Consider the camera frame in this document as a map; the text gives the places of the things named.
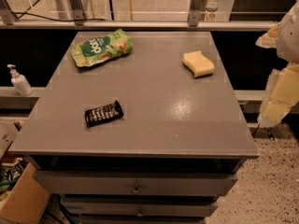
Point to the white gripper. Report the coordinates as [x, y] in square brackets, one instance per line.
[289, 38]

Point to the yellow sponge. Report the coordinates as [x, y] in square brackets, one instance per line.
[199, 64]

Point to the black rxbar chocolate wrapper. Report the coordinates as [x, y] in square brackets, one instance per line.
[103, 114]

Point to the grey drawer cabinet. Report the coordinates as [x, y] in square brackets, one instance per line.
[172, 122]

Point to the green chip bag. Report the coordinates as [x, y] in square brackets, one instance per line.
[102, 49]

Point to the grey drawer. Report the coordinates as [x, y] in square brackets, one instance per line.
[139, 207]
[146, 184]

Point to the top grey drawer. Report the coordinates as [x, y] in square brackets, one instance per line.
[146, 184]

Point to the white pump bottle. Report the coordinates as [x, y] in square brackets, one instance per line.
[19, 81]

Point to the cardboard box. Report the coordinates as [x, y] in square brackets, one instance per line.
[26, 202]

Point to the metal railing frame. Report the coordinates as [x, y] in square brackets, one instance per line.
[211, 15]

